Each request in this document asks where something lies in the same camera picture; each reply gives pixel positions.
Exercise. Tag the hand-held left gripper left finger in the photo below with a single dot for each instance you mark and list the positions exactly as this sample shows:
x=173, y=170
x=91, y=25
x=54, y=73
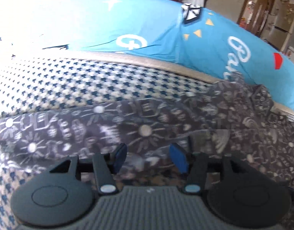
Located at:
x=120, y=157

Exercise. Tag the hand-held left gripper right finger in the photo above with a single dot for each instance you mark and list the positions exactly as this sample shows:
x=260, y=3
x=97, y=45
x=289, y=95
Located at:
x=178, y=158

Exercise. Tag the grey patterned fleece garment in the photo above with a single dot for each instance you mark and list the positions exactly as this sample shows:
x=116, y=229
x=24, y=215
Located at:
x=147, y=115

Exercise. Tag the houndstooth sofa seat cover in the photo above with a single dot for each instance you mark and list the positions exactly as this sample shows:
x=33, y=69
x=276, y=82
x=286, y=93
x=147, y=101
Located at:
x=65, y=81

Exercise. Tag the blue printed sofa cover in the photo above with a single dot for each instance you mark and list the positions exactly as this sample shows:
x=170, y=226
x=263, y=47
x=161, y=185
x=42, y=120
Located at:
x=156, y=21

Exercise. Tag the dark wooden chair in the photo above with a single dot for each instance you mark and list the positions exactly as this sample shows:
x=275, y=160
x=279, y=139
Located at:
x=207, y=0

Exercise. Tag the silver refrigerator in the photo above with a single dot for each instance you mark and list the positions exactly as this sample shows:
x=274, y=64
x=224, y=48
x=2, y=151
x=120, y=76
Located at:
x=281, y=24

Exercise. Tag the brown wooden doorway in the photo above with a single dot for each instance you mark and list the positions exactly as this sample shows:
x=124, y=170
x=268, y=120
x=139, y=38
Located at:
x=256, y=7

